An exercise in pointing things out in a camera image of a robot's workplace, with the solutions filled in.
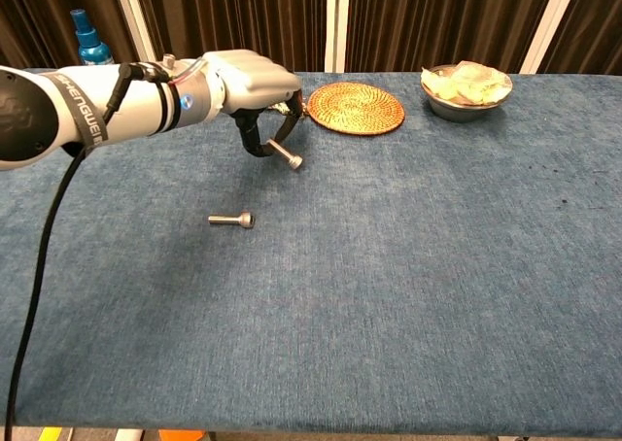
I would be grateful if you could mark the metal bowl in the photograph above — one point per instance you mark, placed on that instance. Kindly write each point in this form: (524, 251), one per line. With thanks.
(457, 113)

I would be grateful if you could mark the round woven rattan coaster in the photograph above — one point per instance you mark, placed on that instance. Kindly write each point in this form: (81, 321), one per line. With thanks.
(357, 108)

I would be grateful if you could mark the white frame post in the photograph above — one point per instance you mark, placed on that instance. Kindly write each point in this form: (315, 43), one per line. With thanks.
(551, 23)
(136, 28)
(336, 23)

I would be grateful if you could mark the white object under table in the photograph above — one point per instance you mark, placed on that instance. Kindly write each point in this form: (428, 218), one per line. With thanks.
(128, 435)

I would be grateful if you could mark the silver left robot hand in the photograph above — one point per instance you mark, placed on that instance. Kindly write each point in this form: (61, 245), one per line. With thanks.
(252, 79)

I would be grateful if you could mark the brown curtain panel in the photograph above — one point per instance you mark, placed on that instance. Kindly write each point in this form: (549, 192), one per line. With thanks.
(593, 28)
(34, 23)
(437, 18)
(233, 18)

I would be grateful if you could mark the blue velvet table cloth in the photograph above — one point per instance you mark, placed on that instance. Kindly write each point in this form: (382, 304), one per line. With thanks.
(340, 290)

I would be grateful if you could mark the yellow object under table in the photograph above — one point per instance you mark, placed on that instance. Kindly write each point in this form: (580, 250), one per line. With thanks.
(50, 434)

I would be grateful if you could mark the crumpled clear plastic wrappers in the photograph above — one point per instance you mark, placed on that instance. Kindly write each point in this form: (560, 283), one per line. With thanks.
(469, 84)

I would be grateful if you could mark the orange object under table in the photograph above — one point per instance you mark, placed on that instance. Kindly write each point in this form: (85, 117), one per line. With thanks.
(180, 436)

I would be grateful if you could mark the blue spray bottle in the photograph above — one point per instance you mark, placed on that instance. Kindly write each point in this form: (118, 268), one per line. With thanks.
(90, 47)

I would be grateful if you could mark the steel bolt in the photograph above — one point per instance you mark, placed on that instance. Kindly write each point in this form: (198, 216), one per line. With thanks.
(286, 155)
(228, 219)

